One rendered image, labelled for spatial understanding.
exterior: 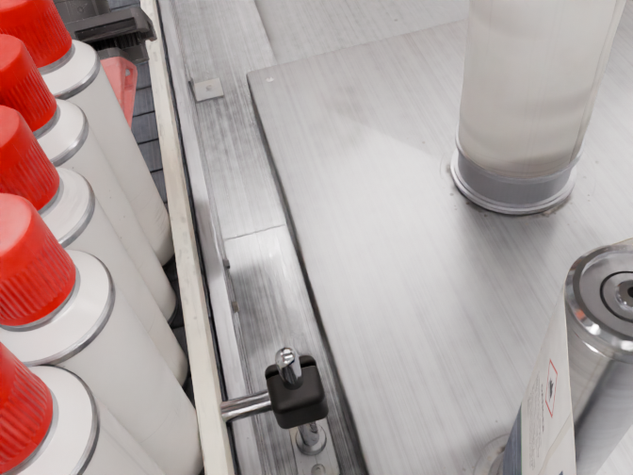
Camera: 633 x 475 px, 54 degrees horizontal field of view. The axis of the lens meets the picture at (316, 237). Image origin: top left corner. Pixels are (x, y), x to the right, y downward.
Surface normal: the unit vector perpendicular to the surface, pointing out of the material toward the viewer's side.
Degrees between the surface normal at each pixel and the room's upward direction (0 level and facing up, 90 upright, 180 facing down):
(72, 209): 41
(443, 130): 0
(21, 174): 90
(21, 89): 89
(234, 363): 0
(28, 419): 90
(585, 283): 0
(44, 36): 90
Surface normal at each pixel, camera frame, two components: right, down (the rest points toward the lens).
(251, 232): -0.11, -0.62
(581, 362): -0.76, 0.56
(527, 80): -0.34, 0.73
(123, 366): 0.87, 0.32
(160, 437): 0.72, 0.49
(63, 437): 0.57, -0.40
